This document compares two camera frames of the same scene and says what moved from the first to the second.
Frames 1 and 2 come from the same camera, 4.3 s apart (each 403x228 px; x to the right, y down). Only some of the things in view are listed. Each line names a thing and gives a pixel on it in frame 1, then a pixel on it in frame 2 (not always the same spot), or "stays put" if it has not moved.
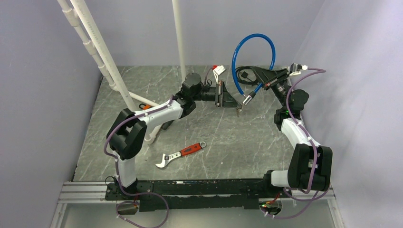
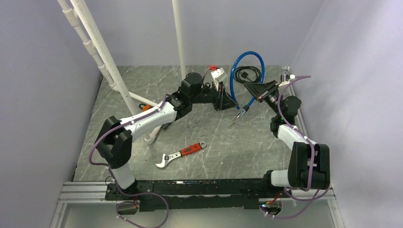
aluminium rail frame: (80, 192) stays put
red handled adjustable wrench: (166, 158) stays put
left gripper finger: (228, 99) stays put
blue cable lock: (247, 98) -> (242, 112)
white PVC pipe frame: (76, 12) stays put
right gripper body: (279, 84) -> (269, 95)
